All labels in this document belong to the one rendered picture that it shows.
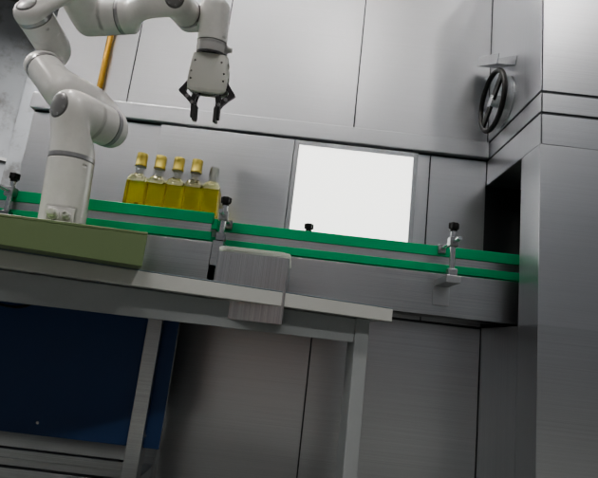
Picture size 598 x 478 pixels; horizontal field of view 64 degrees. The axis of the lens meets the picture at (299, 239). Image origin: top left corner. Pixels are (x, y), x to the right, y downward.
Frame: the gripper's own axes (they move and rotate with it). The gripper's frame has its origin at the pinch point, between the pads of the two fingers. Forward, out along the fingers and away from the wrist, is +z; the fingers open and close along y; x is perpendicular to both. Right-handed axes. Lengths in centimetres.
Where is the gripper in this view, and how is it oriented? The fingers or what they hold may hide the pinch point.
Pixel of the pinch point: (205, 115)
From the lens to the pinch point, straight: 130.5
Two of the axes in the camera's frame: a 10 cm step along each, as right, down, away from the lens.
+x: -0.2, 0.6, -10.0
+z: -1.1, 9.9, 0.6
